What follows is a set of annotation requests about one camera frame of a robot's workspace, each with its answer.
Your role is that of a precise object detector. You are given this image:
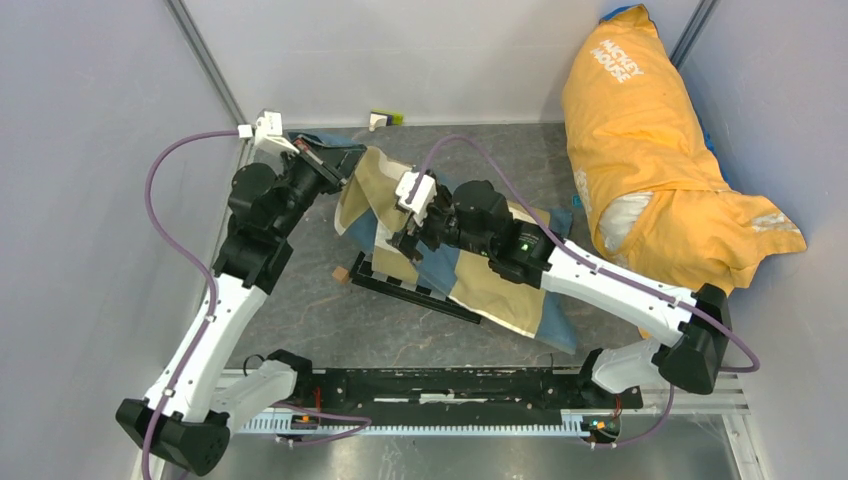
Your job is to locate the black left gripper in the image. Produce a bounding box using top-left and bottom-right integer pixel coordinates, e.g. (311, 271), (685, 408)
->
(271, 134), (367, 239)

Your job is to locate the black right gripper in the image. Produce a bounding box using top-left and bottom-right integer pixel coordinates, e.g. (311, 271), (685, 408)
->
(386, 185), (494, 266)

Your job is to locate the blue beige checkered pillowcase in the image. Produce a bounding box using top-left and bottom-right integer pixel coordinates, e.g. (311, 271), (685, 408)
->
(311, 132), (579, 356)

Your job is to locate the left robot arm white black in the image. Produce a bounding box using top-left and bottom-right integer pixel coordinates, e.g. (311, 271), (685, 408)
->
(115, 133), (366, 479)

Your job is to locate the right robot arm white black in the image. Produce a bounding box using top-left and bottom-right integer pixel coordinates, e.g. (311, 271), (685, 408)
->
(390, 172), (731, 408)

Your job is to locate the yellow Mickey Mouse pillow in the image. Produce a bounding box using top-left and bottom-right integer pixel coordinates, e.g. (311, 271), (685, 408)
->
(561, 4), (807, 293)

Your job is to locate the black white checkerboard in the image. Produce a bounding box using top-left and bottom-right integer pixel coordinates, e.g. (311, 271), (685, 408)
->
(349, 252), (482, 325)

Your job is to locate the small white green block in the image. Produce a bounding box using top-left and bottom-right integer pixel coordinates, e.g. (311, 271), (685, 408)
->
(368, 110), (405, 132)

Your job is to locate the small wooden letter cube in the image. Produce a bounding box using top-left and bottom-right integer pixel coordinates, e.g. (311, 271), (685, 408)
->
(332, 266), (350, 284)

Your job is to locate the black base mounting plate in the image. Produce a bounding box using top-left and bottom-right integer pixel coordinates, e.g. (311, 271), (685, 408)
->
(287, 367), (644, 410)

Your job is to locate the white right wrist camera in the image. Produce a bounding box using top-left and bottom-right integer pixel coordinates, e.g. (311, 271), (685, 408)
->
(394, 171), (437, 215)

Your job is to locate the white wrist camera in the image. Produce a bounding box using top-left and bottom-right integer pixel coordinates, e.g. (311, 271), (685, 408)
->
(394, 171), (437, 215)
(237, 110), (299, 156)

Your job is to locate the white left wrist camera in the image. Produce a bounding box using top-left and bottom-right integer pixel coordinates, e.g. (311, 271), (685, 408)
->
(237, 110), (299, 156)

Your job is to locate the aluminium frame post left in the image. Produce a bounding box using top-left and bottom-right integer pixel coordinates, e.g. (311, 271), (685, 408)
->
(164, 0), (248, 124)

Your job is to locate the aluminium frame post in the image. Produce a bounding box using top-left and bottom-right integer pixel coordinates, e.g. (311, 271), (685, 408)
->
(164, 0), (248, 124)
(669, 0), (720, 69)

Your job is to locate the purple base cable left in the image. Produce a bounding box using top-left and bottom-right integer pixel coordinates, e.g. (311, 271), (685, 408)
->
(274, 400), (374, 448)

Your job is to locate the white slotted cable duct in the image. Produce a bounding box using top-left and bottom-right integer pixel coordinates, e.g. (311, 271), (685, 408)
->
(237, 409), (620, 439)

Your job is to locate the aluminium frame rail front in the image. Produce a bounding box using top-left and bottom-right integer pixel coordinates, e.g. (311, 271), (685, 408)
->
(150, 367), (751, 415)

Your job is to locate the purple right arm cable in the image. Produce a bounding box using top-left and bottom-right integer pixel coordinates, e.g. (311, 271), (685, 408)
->
(407, 134), (762, 374)

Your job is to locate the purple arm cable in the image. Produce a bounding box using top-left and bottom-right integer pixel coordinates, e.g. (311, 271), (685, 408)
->
(407, 134), (762, 374)
(140, 129), (256, 480)

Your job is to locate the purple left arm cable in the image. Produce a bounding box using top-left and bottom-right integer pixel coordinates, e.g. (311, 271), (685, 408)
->
(140, 129), (256, 480)

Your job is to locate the aluminium frame post right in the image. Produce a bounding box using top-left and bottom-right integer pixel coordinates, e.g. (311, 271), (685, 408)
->
(669, 0), (720, 69)

